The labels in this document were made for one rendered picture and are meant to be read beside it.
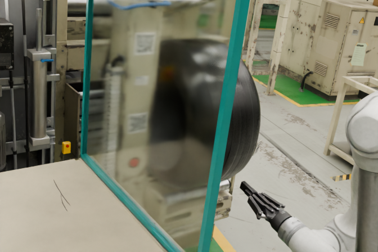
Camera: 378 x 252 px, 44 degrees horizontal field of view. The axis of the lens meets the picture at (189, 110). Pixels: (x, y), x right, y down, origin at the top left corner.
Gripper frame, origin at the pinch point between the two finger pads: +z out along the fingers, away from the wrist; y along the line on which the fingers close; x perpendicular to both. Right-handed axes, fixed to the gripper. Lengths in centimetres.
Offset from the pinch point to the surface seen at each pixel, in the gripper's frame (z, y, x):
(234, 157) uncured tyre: 9.0, 1.9, -8.7
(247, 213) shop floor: 84, -112, 115
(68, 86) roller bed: 80, 38, -6
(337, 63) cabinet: 245, -394, 85
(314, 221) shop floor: 55, -151, 111
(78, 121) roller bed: 68, 38, 4
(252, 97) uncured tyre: 15.3, -5.2, -30.0
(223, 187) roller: 18.8, -7.4, 14.7
